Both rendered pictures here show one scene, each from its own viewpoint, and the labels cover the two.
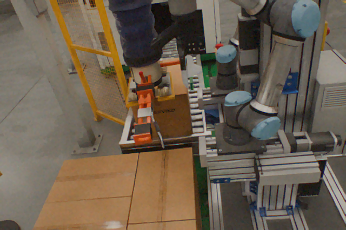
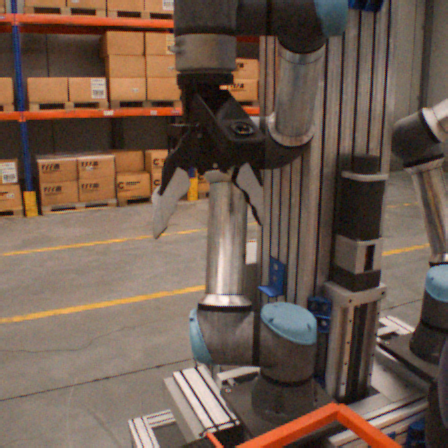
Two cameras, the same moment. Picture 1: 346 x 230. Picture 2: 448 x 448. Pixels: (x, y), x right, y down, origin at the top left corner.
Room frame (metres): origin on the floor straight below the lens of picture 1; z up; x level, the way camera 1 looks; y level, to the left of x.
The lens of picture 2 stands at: (2.06, 0.25, 1.69)
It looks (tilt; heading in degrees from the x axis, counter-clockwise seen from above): 15 degrees down; 237
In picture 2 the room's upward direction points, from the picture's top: straight up
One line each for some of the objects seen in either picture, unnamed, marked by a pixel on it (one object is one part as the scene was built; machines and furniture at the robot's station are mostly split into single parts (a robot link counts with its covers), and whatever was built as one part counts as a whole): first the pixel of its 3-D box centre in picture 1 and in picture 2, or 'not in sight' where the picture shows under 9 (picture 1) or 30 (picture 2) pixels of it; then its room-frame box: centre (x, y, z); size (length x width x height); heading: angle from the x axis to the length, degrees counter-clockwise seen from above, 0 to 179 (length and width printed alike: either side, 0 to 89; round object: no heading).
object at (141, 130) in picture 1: (142, 133); not in sight; (0.94, 0.15, 1.20); 0.08 x 0.07 x 0.05; 178
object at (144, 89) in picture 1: (145, 91); not in sight; (1.29, 0.13, 1.20); 0.10 x 0.08 x 0.06; 88
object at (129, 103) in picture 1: (134, 88); not in sight; (1.54, 0.21, 1.10); 0.34 x 0.10 x 0.05; 178
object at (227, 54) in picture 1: (226, 59); (285, 338); (1.49, -0.37, 1.20); 0.13 x 0.12 x 0.14; 141
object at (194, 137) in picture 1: (165, 141); not in sight; (1.60, 0.11, 0.58); 0.70 x 0.03 x 0.06; 83
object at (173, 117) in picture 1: (163, 98); not in sight; (1.93, 0.06, 0.75); 0.60 x 0.40 x 0.40; 175
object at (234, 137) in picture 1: (238, 127); (439, 334); (1.00, -0.29, 1.09); 0.15 x 0.15 x 0.10
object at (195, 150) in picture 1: (167, 151); not in sight; (1.60, 0.11, 0.48); 0.70 x 0.03 x 0.15; 83
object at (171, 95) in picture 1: (164, 82); not in sight; (1.54, 0.02, 1.10); 0.34 x 0.10 x 0.05; 178
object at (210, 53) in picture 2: not in sight; (203, 57); (1.77, -0.23, 1.74); 0.08 x 0.08 x 0.05
